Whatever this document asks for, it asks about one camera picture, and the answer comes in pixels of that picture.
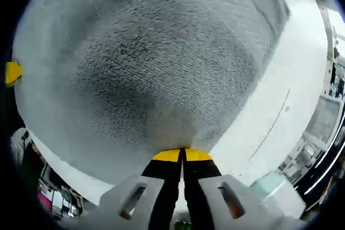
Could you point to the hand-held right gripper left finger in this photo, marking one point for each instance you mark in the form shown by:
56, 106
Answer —
161, 187

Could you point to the grey towel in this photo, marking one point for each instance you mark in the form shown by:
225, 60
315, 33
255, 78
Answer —
134, 65

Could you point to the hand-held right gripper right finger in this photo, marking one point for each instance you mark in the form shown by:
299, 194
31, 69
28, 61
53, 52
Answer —
205, 187

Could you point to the pale green storage box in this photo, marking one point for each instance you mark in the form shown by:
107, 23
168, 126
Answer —
269, 185

